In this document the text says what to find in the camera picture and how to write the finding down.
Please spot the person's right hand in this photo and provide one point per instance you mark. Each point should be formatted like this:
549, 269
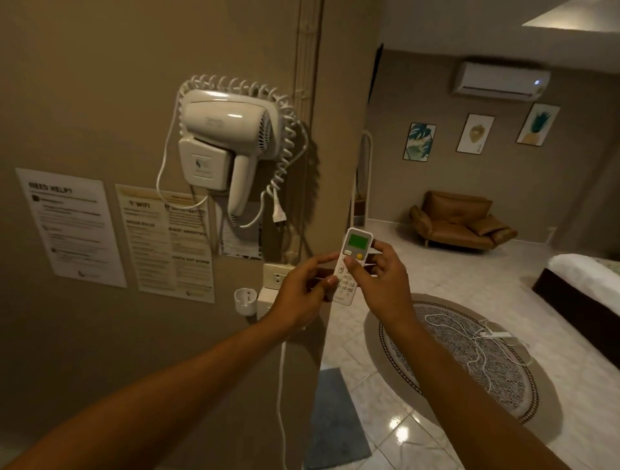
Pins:
390, 285

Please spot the person's left hand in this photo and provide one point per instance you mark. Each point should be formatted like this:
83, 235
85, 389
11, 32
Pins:
290, 302

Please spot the person's right thumb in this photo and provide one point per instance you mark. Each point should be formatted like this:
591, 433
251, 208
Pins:
361, 260

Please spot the person's left thumb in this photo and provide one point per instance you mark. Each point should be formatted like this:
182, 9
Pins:
322, 285

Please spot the white air conditioner remote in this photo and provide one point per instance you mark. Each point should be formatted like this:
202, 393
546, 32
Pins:
357, 239

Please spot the person's left forearm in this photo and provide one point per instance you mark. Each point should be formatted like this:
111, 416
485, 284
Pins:
160, 392

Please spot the person's right forearm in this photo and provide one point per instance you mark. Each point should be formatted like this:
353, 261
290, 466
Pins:
460, 387

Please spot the arched standing mirror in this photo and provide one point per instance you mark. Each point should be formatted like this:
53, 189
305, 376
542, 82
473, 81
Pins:
364, 169

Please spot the small paper notice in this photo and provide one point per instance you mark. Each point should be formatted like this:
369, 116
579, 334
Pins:
242, 242

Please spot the brown leather armchair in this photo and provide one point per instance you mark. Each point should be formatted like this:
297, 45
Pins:
455, 220

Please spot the framed green leaf picture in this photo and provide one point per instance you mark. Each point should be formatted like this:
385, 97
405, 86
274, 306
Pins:
419, 142

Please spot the blue-grey floor mat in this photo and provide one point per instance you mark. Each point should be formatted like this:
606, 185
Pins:
334, 421

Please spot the white power strip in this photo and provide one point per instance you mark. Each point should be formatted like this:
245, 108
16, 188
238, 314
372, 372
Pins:
494, 334

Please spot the beige laminated info notice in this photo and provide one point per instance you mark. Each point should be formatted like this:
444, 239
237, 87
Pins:
167, 247

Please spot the framed beige leaf picture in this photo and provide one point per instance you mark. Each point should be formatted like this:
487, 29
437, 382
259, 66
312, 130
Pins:
475, 133

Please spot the round patterned rug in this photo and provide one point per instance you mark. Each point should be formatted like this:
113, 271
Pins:
508, 382

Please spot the framed pineapple picture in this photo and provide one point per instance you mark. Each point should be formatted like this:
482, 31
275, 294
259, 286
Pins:
537, 124

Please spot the white bedding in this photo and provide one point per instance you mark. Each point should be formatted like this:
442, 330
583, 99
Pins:
586, 278

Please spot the white paper help notice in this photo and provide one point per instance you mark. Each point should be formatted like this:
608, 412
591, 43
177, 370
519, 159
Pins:
70, 227

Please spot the beige wall power outlet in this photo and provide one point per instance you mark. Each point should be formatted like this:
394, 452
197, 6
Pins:
276, 277

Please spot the white round wall cup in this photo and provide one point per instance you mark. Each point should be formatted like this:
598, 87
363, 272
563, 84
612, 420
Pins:
245, 302

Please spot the white hair dryer wall holder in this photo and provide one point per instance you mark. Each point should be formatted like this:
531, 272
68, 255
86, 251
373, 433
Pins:
203, 164

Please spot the white wall hair dryer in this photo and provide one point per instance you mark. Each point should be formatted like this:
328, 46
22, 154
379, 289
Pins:
218, 116

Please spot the dark bed frame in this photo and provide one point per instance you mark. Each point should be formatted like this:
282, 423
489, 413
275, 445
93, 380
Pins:
571, 302

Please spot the white wall air conditioner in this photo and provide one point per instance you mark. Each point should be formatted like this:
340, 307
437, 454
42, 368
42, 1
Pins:
499, 82

